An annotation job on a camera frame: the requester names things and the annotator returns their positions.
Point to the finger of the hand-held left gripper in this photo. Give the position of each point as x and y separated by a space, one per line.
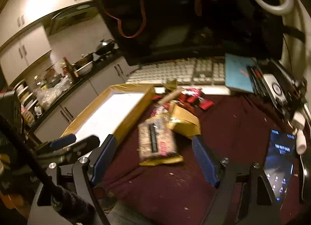
63 141
85 142

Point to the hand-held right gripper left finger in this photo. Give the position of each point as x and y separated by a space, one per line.
103 159

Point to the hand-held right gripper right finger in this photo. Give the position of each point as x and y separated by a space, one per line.
203 159

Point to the taped cardboard box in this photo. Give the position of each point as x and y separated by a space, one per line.
109 113

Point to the green-gold snack packet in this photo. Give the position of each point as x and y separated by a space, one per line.
184 120

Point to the white-red large snack packet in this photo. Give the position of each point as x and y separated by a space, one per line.
155 140

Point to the clear pastry snack packet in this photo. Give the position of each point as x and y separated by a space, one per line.
170 97

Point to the small green snack packet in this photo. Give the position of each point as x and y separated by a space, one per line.
170 84

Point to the clear plastic bags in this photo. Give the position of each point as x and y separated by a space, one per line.
52 92

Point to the red snack packet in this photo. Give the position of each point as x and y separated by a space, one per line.
205 104
190 95

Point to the pink-white snack packet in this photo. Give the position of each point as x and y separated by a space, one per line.
160 111

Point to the white upper kitchen cabinets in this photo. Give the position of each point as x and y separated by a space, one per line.
21 45

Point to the dark sauce bottle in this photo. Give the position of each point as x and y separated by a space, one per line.
66 68

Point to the black kitchen countertop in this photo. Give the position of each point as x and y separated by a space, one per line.
97 70

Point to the metal bowl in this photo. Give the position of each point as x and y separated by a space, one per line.
83 68

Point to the black smartphone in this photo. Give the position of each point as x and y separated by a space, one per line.
279 162

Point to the blue book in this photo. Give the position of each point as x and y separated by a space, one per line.
235 74

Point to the white computer keyboard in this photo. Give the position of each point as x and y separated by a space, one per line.
170 72

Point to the black pen box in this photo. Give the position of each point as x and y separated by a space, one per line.
256 79

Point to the black wok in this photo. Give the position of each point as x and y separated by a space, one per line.
104 46

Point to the white cylinder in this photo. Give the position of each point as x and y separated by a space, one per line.
300 142

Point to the white round-dial device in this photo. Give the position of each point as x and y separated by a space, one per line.
275 89

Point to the white charger plug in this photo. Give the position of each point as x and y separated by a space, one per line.
298 119

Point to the range hood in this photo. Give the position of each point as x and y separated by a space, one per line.
73 18

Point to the black computer monitor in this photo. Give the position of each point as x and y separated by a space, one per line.
170 9

